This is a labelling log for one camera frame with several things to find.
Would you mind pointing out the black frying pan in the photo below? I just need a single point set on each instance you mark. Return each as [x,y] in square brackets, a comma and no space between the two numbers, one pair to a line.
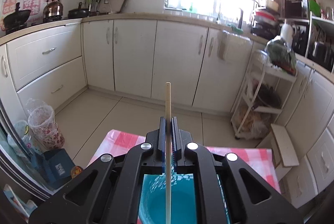
[79,12]

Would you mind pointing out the cream kitchen base cabinets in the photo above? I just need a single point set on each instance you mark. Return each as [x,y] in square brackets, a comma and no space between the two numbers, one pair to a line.
[109,73]

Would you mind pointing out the white board on floor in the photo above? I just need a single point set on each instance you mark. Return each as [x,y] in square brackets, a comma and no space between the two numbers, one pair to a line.
[287,153]

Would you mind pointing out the black wok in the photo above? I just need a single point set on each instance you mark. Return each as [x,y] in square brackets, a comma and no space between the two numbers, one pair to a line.
[17,18]

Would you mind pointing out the white trolley shelf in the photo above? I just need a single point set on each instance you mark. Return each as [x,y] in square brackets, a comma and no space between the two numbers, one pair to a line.
[263,95]

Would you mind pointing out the blue cardboard box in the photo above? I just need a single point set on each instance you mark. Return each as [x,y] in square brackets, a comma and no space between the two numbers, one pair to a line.
[56,167]

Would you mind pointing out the teal perforated plastic basket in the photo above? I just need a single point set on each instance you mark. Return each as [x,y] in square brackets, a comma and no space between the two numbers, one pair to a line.
[152,201]

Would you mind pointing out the bag of green vegetables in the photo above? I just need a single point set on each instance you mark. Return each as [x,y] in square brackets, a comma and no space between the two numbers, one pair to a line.
[282,55]

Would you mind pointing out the white thermos jug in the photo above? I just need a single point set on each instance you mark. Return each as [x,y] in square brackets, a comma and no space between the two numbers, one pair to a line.
[288,30]

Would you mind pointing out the wooden chopstick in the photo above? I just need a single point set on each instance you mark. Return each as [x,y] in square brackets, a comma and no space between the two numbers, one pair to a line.
[168,151]

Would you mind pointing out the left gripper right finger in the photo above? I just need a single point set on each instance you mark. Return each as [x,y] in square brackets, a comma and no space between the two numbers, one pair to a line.
[227,189]

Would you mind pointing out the metal kettle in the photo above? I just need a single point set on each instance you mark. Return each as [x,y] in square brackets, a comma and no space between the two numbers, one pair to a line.
[53,8]

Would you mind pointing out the pink checkered tablecloth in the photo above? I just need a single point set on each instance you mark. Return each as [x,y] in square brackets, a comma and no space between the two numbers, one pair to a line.
[118,143]

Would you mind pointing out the floral lined trash bin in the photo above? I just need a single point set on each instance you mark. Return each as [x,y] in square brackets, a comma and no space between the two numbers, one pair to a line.
[43,123]

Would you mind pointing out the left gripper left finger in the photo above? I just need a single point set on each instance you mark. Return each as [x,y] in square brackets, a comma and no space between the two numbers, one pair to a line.
[109,189]

